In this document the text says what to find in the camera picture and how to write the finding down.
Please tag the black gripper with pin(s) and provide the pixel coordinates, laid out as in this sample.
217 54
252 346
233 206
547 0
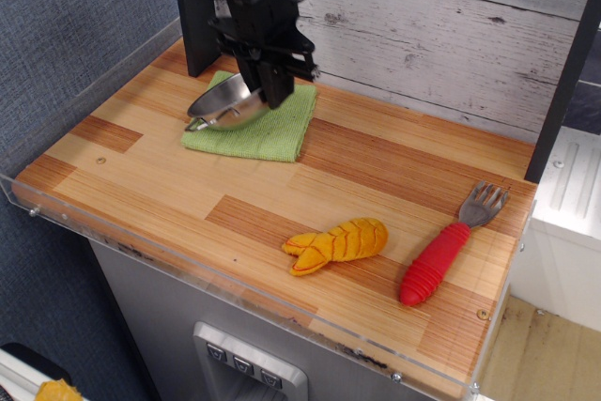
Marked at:
265 32

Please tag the steel colander bowl with handles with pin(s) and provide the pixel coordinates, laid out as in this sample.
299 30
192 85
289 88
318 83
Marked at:
227 106

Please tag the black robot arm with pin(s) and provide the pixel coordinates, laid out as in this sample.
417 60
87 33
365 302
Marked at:
270 50

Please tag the green towel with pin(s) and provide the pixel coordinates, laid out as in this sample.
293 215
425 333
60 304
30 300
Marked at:
275 136

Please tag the orange plush fish toy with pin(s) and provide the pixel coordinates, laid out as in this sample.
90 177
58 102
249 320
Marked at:
351 240

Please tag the clear acrylic table guard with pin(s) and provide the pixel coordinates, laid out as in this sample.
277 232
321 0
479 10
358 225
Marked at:
123 178

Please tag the grey toy fridge cabinet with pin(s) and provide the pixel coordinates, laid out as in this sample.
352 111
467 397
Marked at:
161 312

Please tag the water dispenser button panel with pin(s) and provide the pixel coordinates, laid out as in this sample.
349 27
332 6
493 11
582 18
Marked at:
244 365

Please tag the yellow object at corner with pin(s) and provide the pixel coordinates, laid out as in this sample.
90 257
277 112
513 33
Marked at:
57 390

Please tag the black left post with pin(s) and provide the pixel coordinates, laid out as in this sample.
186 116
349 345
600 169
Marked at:
199 38

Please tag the black post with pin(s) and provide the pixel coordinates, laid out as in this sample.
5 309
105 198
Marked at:
199 38
574 64

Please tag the fork with red handle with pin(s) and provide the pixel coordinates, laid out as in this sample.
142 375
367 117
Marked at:
427 271

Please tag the black right post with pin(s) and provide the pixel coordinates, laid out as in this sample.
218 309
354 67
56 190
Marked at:
574 64

